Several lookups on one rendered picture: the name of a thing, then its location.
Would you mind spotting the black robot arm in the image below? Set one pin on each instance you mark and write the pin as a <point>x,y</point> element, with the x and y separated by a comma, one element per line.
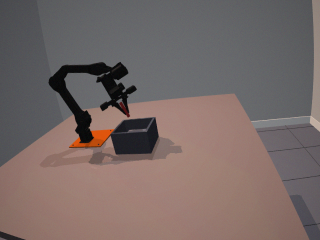
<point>83,118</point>

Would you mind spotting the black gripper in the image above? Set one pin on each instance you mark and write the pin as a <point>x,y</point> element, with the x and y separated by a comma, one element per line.
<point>113,102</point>

